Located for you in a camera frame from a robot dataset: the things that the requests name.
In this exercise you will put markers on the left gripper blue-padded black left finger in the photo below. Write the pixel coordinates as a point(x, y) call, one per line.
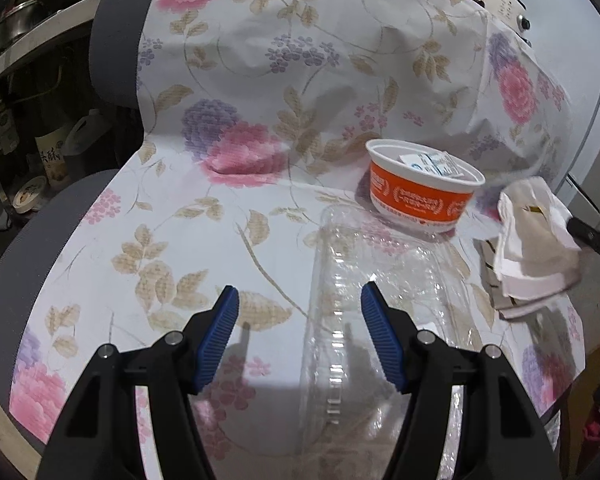
point(96, 433)

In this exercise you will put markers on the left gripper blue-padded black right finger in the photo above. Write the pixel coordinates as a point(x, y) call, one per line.
point(501, 436)

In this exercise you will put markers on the clear plastic clamshell tray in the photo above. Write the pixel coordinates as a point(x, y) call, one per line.
point(350, 416)

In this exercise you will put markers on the white milk carton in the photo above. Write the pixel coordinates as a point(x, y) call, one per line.
point(440, 164)

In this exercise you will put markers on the right gripper black tool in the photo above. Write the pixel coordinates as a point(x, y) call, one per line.
point(584, 233)

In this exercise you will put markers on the orange instant noodle cup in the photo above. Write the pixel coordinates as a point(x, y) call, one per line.
point(417, 201)

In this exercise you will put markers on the beige label liquor bottle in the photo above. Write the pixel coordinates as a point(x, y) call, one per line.
point(54, 163)

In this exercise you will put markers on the floral white cloth cover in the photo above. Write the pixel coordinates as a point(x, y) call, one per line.
point(547, 354)

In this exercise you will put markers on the grey white refrigerator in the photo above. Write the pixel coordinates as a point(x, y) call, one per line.
point(565, 36)

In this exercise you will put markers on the steel cooking pot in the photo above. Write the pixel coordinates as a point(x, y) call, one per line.
point(18, 21)

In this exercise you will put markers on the white rice cooker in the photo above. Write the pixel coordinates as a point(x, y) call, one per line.
point(512, 13)

